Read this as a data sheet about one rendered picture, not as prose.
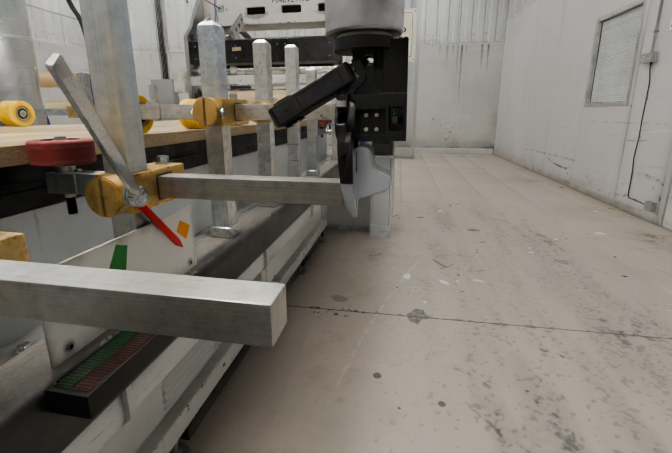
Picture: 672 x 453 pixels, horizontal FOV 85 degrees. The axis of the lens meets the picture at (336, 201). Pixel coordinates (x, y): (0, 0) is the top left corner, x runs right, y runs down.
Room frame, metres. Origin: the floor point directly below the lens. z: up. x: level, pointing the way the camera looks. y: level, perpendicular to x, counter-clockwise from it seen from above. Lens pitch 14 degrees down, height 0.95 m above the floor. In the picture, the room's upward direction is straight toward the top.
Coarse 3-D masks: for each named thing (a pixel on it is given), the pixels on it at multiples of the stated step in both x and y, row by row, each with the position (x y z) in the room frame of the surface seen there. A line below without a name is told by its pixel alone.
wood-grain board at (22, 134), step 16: (0, 128) 1.05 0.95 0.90; (16, 128) 1.05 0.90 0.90; (32, 128) 1.05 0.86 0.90; (48, 128) 1.05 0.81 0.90; (64, 128) 1.05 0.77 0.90; (80, 128) 1.05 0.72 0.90; (160, 128) 1.05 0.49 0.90; (176, 128) 1.05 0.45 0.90; (240, 128) 1.23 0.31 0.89; (256, 128) 1.36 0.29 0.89; (0, 144) 0.53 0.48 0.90; (16, 144) 0.53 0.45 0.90; (96, 144) 0.65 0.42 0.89; (144, 144) 0.77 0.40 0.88; (160, 144) 0.82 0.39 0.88; (0, 160) 0.49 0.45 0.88; (16, 160) 0.51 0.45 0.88
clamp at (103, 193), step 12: (156, 168) 0.50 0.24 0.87; (168, 168) 0.52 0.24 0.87; (180, 168) 0.55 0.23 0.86; (96, 180) 0.43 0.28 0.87; (108, 180) 0.43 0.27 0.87; (120, 180) 0.44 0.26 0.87; (144, 180) 0.47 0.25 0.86; (156, 180) 0.49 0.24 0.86; (96, 192) 0.43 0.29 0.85; (108, 192) 0.43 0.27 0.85; (120, 192) 0.43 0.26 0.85; (156, 192) 0.49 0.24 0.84; (96, 204) 0.43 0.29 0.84; (108, 204) 0.43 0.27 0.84; (120, 204) 0.43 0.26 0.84; (156, 204) 0.48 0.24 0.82; (108, 216) 0.43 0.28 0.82
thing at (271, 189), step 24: (48, 192) 0.52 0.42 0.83; (72, 192) 0.51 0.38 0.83; (168, 192) 0.49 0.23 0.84; (192, 192) 0.48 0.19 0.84; (216, 192) 0.48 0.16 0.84; (240, 192) 0.47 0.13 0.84; (264, 192) 0.46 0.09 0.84; (288, 192) 0.46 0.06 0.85; (312, 192) 0.45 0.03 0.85; (336, 192) 0.45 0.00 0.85
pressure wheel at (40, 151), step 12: (36, 144) 0.50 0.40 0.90; (48, 144) 0.50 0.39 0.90; (60, 144) 0.50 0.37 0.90; (72, 144) 0.51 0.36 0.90; (84, 144) 0.53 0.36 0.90; (36, 156) 0.50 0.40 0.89; (48, 156) 0.50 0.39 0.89; (60, 156) 0.50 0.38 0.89; (72, 156) 0.51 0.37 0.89; (84, 156) 0.52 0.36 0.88; (60, 168) 0.52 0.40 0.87; (72, 168) 0.53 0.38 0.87; (72, 204) 0.53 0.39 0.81
